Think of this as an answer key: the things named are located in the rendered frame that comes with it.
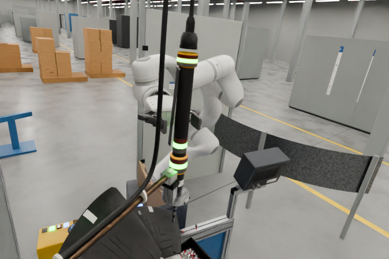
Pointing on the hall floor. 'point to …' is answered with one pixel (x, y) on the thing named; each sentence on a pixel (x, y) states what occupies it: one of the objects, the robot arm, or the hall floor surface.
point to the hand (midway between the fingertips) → (180, 124)
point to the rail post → (225, 244)
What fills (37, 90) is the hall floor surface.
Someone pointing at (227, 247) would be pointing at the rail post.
